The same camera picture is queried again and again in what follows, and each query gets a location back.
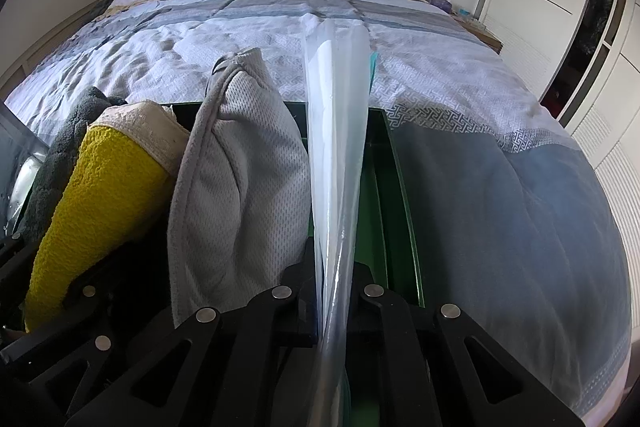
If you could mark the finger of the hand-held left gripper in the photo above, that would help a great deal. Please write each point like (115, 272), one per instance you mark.
(95, 307)
(12, 267)

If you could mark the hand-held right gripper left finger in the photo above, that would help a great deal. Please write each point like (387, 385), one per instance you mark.
(295, 302)

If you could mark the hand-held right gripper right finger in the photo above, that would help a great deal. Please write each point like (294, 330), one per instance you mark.
(370, 307)

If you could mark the green tray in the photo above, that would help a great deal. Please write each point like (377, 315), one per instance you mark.
(400, 232)

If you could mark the yellow towel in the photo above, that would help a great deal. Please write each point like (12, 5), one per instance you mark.
(100, 207)

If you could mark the grey face mask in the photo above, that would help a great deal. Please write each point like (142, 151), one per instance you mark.
(240, 187)

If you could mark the grey cloth with blue trim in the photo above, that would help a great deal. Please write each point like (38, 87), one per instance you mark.
(65, 142)

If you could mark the clear plastic packet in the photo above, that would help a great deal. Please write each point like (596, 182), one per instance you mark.
(335, 157)

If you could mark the grey glass pitcher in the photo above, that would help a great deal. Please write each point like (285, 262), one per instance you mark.
(20, 172)

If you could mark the striped bed blanket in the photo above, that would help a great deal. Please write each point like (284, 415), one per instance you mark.
(450, 157)

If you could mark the red fabric item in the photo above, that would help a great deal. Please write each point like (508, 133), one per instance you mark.
(554, 97)

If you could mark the wooden nightstand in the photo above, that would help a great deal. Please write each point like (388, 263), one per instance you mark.
(487, 35)

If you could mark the small clear container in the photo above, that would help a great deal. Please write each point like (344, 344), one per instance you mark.
(470, 19)

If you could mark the small purple item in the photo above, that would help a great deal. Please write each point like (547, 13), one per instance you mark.
(440, 0)

